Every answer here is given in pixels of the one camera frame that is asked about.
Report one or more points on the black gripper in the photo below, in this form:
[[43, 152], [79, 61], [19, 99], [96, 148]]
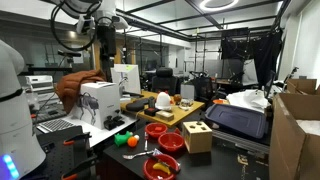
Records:
[[106, 40]]

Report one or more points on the red plastic bowl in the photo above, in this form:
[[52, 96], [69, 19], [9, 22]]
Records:
[[151, 132], [150, 171], [170, 142]]

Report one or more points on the clear glass bowl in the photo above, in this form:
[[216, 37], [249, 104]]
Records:
[[185, 104]]

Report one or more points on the white backed computer monitor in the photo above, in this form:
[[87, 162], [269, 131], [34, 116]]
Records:
[[130, 80]]

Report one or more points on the white box robot dog print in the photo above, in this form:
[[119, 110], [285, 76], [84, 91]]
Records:
[[100, 100]]

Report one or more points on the brown puffy jacket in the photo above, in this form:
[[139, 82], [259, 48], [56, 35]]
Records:
[[71, 85]]

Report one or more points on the black oval case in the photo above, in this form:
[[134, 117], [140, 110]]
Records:
[[136, 105]]

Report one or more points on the black mug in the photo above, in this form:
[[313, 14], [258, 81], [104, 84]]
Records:
[[152, 102]]

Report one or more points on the black game controller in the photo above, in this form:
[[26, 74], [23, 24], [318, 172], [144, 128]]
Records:
[[112, 123]]

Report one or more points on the black office chair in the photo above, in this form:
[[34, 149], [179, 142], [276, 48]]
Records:
[[165, 81]]

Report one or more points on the black box red label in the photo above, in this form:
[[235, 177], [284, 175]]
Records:
[[151, 111]]

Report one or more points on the white printer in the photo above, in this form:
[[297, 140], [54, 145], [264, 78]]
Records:
[[40, 81]]

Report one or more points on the white desk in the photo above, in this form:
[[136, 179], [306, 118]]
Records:
[[100, 133]]

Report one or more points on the green plastic toy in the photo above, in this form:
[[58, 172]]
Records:
[[120, 139]]

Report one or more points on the small tan cardboard box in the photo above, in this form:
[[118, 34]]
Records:
[[165, 115]]

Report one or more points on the brown ball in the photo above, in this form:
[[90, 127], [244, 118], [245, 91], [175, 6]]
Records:
[[177, 98]]

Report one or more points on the small white ball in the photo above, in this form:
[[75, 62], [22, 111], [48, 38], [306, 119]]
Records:
[[136, 137]]

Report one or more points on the black clamp orange tips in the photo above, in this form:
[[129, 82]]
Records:
[[80, 165], [76, 138]]

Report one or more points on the silver keyboard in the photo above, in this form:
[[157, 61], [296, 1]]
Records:
[[55, 125]]

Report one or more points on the orange toy ball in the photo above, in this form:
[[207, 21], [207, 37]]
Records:
[[132, 142]]

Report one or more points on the red toy block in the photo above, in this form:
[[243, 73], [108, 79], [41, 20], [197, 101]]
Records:
[[177, 131], [158, 128]]

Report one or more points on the wooden desk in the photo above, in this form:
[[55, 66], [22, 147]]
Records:
[[173, 117]]

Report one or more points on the metal fork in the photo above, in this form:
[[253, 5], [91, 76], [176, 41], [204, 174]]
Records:
[[146, 143]]

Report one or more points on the metal spoon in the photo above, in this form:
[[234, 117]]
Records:
[[128, 156]]

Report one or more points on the black mesh chair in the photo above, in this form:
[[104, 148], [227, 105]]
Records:
[[202, 87]]

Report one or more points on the white blue toothpaste tube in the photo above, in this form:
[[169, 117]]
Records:
[[156, 152]]

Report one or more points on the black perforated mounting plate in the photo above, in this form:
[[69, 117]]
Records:
[[56, 156]]

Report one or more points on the wooden shape sorter box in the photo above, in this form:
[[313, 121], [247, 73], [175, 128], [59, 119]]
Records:
[[196, 138]]

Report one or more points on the yellow toy banana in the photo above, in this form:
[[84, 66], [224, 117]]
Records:
[[161, 168]]

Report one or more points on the dark blue bin lid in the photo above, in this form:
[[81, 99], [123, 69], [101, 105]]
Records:
[[236, 120]]

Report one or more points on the white paper sheets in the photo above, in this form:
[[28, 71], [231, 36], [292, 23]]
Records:
[[248, 99]]

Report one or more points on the black curtain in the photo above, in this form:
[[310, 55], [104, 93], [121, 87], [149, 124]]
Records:
[[263, 50]]

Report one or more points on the open small cardboard box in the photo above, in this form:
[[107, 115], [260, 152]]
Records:
[[301, 86]]

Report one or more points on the large cardboard box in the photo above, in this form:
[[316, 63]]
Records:
[[286, 143]]

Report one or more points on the white foam sheet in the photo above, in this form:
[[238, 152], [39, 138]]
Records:
[[310, 126]]

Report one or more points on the black camera on stand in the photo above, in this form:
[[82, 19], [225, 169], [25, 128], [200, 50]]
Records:
[[68, 53]]

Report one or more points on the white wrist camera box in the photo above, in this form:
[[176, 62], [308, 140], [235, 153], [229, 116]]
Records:
[[85, 25]]

